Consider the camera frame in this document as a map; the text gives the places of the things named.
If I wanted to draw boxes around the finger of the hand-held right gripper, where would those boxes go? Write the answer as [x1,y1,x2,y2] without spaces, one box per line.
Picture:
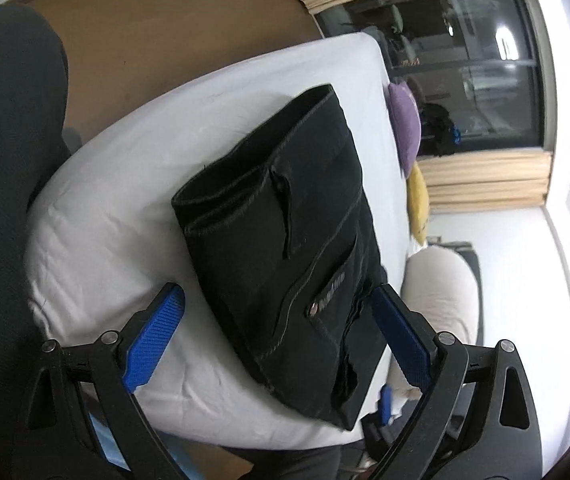
[365,386,397,453]

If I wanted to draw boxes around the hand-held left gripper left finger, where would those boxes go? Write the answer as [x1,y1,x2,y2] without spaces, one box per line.
[24,282,187,480]

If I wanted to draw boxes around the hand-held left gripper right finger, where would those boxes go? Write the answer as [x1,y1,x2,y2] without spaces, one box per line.
[365,284,541,480]

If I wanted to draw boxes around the black pants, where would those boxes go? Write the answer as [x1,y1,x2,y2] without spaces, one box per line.
[171,84,391,432]

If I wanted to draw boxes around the white pillow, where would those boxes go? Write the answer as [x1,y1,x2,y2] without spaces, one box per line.
[390,246,481,411]

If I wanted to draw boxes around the grey padded headboard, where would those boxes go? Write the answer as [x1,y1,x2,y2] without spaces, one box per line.
[432,241,483,346]

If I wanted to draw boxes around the bed with white sheet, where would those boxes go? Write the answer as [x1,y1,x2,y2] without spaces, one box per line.
[24,31,428,451]

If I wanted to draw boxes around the yellow pillow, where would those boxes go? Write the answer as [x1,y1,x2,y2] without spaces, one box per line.
[405,162,431,245]

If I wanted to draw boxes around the black hanging garment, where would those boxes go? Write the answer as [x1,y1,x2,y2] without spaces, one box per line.
[417,102,461,158]

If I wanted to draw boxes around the purple pillow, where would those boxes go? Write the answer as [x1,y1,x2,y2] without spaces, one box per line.
[387,80,422,170]

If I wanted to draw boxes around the person's dark clothing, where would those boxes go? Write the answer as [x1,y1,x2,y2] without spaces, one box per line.
[0,4,72,411]

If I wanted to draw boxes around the large dark window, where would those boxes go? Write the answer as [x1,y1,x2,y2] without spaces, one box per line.
[312,0,553,161]

